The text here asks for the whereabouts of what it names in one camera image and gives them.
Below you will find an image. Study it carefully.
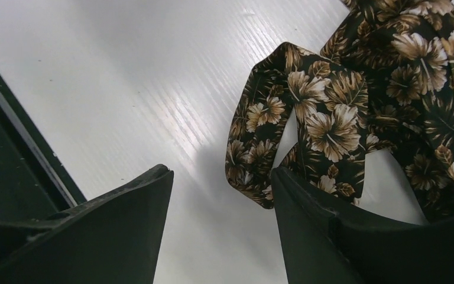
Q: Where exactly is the brown floral tie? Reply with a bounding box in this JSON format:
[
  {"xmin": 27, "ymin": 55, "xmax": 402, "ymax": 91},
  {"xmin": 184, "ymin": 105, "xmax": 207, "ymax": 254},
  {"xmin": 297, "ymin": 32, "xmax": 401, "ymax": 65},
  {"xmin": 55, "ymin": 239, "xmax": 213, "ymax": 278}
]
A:
[{"xmin": 225, "ymin": 1, "xmax": 454, "ymax": 222}]

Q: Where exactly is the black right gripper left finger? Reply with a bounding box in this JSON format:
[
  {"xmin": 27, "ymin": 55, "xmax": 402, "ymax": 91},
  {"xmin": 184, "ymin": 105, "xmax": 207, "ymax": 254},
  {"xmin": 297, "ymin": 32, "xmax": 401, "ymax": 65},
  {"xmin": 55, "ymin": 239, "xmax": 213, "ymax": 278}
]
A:
[{"xmin": 0, "ymin": 164, "xmax": 174, "ymax": 283}]

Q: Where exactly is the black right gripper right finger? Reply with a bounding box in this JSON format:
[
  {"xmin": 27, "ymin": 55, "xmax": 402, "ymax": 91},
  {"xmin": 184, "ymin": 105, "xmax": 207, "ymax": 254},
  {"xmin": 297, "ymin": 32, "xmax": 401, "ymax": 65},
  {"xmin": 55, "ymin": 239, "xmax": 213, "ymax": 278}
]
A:
[{"xmin": 271, "ymin": 167, "xmax": 454, "ymax": 283}]

